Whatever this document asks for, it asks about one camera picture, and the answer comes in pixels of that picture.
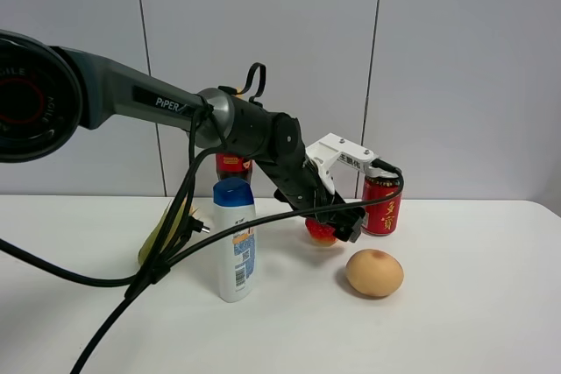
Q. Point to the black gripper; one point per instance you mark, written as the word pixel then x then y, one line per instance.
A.
pixel 301 187

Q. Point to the blue red dimpled ball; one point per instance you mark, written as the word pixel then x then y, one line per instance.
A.
pixel 321 234

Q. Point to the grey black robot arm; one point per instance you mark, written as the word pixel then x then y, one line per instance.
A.
pixel 47 92

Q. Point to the white shampoo bottle blue cap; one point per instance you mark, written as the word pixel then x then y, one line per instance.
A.
pixel 236 253

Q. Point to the red herbal tea can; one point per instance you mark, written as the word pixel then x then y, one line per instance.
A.
pixel 381 219

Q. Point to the cola bottle yellow cap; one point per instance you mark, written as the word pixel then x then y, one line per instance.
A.
pixel 230 165

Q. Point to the tan round bun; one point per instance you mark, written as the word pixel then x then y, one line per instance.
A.
pixel 374 273

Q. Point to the green yellow corn cob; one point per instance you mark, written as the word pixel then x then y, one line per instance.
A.
pixel 150 240

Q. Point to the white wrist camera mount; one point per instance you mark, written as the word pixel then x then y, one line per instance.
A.
pixel 330 149

